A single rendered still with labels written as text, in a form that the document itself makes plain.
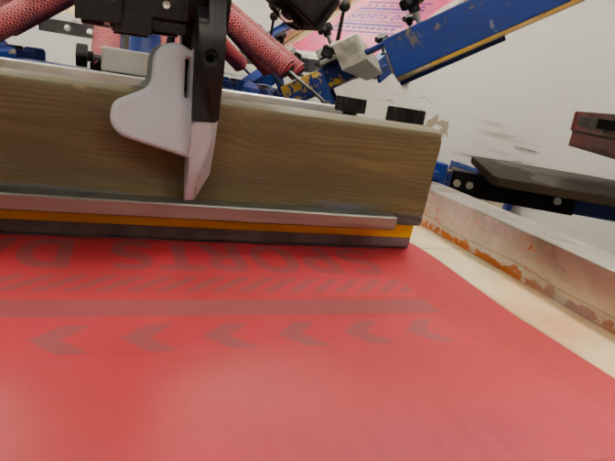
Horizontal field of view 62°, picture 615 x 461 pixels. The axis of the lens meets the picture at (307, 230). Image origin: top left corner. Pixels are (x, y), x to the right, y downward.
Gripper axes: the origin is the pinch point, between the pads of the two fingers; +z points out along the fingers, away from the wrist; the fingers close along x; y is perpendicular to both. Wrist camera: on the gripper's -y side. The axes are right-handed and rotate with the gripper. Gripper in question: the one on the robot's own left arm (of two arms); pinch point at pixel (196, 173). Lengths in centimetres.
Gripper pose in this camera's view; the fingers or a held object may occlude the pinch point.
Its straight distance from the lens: 35.8
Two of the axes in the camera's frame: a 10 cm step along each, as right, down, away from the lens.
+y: -9.4, -0.1, -3.5
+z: -1.1, 9.5, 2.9
